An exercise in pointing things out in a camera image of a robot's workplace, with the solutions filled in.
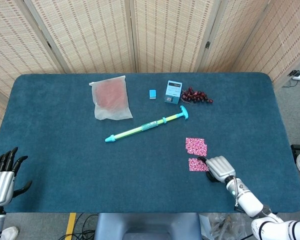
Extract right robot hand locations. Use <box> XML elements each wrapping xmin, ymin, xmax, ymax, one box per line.
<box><xmin>197</xmin><ymin>155</ymin><xmax>237</xmax><ymax>184</ymax></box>

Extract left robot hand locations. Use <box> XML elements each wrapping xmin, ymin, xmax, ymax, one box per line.
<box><xmin>0</xmin><ymin>146</ymin><xmax>33</xmax><ymax>207</ymax></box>

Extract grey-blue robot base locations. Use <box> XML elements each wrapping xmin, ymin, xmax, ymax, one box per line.
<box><xmin>93</xmin><ymin>212</ymin><xmax>203</xmax><ymax>240</ymax></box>

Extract crumpled clear plastic bag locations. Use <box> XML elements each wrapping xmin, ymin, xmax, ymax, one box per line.
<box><xmin>199</xmin><ymin>212</ymin><xmax>253</xmax><ymax>240</ymax></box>

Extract teal blue table cloth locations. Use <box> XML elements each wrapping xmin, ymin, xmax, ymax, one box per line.
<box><xmin>0</xmin><ymin>72</ymin><xmax>300</xmax><ymax>214</ymax></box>

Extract dark red grape bunch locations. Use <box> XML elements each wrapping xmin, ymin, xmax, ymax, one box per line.
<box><xmin>180</xmin><ymin>86</ymin><xmax>214</xmax><ymax>106</ymax></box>

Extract teal green toy water pump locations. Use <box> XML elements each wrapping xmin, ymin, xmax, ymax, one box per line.
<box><xmin>104</xmin><ymin>105</ymin><xmax>190</xmax><ymax>143</ymax></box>

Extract light blue carton box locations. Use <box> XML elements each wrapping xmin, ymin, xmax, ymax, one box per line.
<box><xmin>164</xmin><ymin>80</ymin><xmax>183</xmax><ymax>105</ymax></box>

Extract translucent bag with pink content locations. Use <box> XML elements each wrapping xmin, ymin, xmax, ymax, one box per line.
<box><xmin>88</xmin><ymin>75</ymin><xmax>134</xmax><ymax>121</ymax></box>

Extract woven bamboo folding screen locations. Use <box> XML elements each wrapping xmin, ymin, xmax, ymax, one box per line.
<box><xmin>0</xmin><ymin>0</ymin><xmax>300</xmax><ymax>153</ymax></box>

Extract black floor cables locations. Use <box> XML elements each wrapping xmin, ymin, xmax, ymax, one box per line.
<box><xmin>58</xmin><ymin>212</ymin><xmax>99</xmax><ymax>240</ymax></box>

